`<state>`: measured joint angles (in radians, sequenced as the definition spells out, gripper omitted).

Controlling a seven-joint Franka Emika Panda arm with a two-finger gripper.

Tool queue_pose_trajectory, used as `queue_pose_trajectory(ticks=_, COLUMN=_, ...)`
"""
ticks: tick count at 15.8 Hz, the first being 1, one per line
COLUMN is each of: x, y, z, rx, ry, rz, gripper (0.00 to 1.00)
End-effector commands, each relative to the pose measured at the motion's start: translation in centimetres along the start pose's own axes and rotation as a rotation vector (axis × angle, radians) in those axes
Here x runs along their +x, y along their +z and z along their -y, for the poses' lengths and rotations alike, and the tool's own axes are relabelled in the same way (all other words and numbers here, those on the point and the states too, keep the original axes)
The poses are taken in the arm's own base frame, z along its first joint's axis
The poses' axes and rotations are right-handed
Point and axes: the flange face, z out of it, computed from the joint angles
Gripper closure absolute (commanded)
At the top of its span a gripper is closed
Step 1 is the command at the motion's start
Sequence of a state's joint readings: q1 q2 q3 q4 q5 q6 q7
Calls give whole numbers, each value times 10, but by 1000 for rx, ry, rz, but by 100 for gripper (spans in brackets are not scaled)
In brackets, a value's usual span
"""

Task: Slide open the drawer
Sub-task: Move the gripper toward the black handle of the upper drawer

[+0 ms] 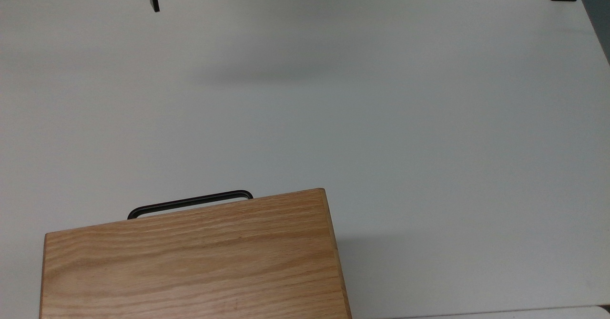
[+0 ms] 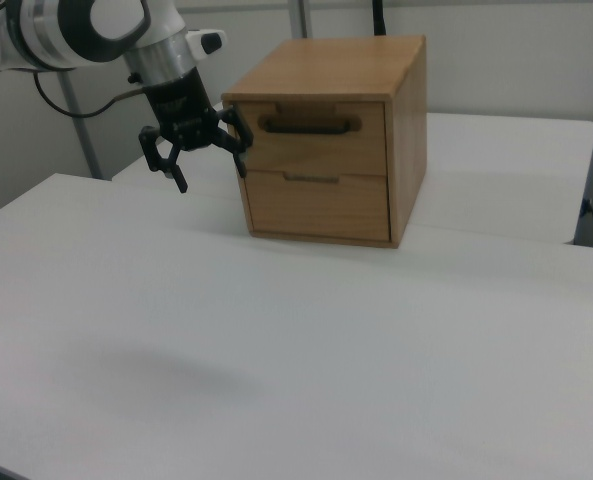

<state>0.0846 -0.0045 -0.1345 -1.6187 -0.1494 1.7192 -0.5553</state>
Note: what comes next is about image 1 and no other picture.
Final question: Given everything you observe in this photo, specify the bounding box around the black metal drawer handle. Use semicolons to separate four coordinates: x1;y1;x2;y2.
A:
127;190;254;220

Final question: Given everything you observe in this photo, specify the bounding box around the oak wooden cabinet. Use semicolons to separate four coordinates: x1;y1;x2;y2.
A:
39;188;353;319

